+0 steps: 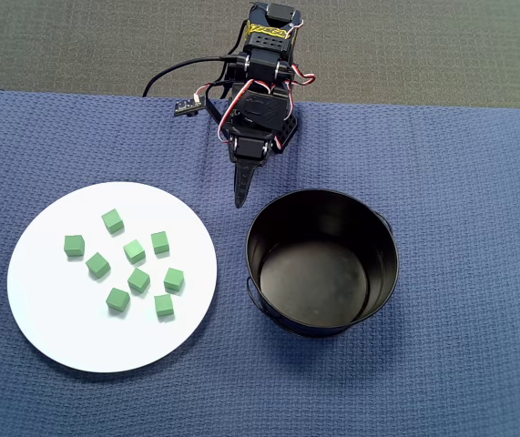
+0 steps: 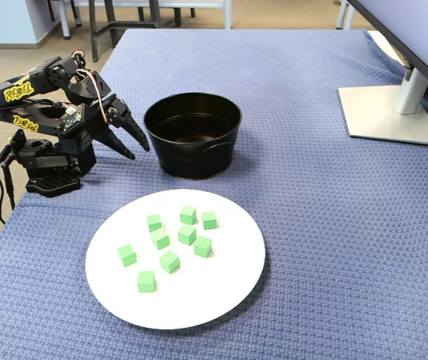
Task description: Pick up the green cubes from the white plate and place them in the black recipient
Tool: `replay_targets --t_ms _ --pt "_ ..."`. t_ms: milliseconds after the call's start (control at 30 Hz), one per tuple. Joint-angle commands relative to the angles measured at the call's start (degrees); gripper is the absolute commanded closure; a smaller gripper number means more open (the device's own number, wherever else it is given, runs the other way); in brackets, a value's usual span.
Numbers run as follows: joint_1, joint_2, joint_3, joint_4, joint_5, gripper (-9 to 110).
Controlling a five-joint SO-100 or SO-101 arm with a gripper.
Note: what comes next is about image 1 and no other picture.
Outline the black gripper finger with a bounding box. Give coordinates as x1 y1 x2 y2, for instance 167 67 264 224
233 158 260 209

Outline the black metal bucket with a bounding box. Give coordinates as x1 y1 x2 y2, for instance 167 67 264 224
244 188 400 339

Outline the white round plate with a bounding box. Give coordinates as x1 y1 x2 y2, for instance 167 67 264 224
6 180 219 374

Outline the green cube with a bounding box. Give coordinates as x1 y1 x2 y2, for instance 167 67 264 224
63 234 87 259
85 251 112 279
163 267 186 293
105 287 132 314
101 208 126 236
127 267 152 295
153 293 176 319
122 239 147 266
150 230 171 256

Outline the red white servo wire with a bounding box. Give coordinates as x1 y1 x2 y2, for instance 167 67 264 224
289 62 318 88
193 79 270 145
268 129 288 154

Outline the blue waffle cloth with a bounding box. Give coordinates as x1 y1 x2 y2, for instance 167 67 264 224
0 86 520 437

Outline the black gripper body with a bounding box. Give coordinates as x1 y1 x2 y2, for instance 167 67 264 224
219 79 298 166

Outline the black cable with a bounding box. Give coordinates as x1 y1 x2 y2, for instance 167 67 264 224
142 54 242 98

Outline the small wrist camera board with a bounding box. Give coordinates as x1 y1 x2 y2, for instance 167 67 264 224
172 97 207 117

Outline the black honeycomb robot base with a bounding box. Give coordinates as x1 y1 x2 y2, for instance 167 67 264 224
273 113 300 155

